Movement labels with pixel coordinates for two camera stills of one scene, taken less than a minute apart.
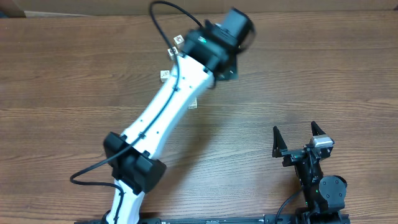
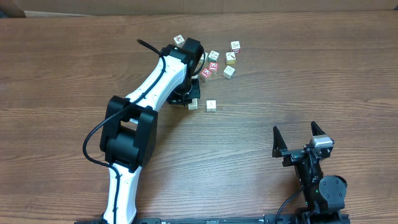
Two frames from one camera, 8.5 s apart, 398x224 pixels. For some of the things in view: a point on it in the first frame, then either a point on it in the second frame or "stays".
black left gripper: (230, 71) -> (194, 91)
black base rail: (318, 217) stays
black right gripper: (293, 155) stays
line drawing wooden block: (193, 105) stays
